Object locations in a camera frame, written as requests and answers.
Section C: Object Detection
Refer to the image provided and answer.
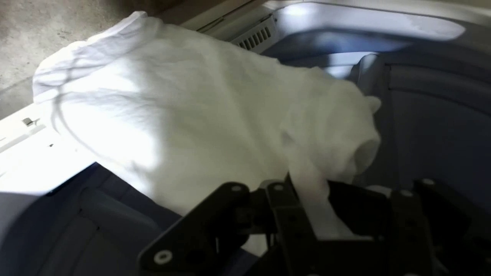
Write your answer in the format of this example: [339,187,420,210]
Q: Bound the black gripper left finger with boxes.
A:
[137,177,319,276]

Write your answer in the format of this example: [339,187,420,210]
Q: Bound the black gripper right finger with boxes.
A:
[327,177,491,276]

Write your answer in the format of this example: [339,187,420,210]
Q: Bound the white towel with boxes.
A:
[31,10,382,243]

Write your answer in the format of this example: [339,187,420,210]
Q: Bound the white front-load washing machine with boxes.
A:
[0,0,491,276]

